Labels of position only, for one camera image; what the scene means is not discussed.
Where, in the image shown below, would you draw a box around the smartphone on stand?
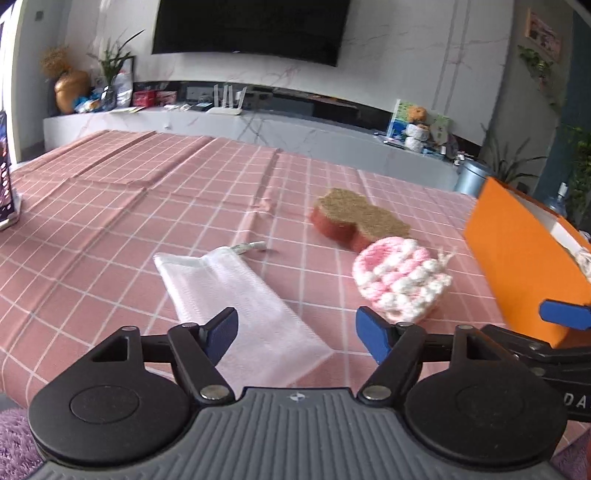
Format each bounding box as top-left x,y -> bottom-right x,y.
0,110 -> 23,232

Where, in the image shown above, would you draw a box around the pink checked tablecloth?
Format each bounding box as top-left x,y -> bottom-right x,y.
0,130 -> 591,445

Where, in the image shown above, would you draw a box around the white mesh bag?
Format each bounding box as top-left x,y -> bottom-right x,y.
153,241 -> 334,387

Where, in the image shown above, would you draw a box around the grey metal bin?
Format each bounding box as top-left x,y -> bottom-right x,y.
454,159 -> 489,198

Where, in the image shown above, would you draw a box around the white wifi router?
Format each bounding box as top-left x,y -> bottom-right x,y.
205,83 -> 248,115

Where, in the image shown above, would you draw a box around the gold round vase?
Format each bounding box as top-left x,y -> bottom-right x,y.
54,70 -> 90,115

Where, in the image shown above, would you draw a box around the framed wall picture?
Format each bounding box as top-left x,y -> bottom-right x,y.
525,8 -> 563,64

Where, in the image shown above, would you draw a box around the brown loofah sponge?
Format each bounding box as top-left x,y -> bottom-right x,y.
310,188 -> 413,253

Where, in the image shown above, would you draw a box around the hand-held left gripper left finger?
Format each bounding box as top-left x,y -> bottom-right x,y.
88,307 -> 240,407

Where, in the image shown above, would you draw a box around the pink white crochet pouch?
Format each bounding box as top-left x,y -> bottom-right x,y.
352,237 -> 452,324

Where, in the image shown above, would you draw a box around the dried flower bunch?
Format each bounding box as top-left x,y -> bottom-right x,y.
41,46 -> 71,80

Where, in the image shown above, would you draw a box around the green plant in glass vase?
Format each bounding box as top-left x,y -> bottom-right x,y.
88,30 -> 145,112

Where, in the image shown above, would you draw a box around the orange cardboard box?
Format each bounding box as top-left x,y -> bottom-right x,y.
463,176 -> 591,349

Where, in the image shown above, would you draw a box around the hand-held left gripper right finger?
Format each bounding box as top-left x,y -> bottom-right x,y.
355,306 -> 511,407

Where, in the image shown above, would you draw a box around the green blue painting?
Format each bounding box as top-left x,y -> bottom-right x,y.
387,99 -> 451,145

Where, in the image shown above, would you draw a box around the black wall television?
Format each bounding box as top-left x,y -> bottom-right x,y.
151,0 -> 352,68

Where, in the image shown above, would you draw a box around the white marble television cabinet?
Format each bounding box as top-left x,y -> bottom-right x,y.
43,107 -> 463,192

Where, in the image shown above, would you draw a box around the hanging vine plant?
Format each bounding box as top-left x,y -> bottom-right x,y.
517,45 -> 571,112

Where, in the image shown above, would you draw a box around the blue water bottle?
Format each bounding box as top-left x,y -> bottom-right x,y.
545,182 -> 570,217

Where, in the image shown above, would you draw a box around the long-leaf potted plant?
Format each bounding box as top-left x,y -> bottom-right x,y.
480,124 -> 548,193

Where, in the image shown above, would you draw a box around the pothos plant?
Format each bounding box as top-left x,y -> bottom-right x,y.
558,124 -> 591,232

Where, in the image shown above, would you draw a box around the white printed bag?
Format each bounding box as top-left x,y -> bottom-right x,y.
115,71 -> 135,108

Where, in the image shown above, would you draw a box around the round hand fan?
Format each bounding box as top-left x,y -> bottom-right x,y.
430,124 -> 450,156

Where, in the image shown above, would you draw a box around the blue snack packets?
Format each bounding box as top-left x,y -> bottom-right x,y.
74,95 -> 105,114

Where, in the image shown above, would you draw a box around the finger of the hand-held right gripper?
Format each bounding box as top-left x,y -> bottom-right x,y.
482,324 -> 591,370
538,299 -> 591,330

